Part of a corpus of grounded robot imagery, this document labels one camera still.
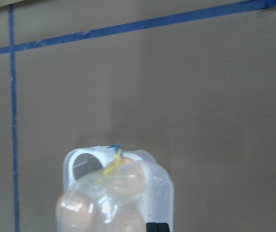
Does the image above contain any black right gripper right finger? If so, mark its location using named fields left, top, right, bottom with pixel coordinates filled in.
left=157, top=223, right=170, bottom=232

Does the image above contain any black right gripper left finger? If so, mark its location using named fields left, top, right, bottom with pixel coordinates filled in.
left=146, top=222, right=158, bottom=232

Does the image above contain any clear plastic egg box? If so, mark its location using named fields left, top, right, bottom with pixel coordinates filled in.
left=56, top=145, right=174, bottom=232

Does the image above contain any brown egg front right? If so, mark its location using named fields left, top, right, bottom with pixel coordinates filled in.
left=107, top=204, right=146, bottom=232

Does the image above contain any brown egg rear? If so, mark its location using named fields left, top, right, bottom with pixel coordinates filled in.
left=103, top=157, right=146, bottom=195

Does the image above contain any blue tape line lengthwise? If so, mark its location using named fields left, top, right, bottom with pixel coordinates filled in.
left=9, top=3, right=20, bottom=232

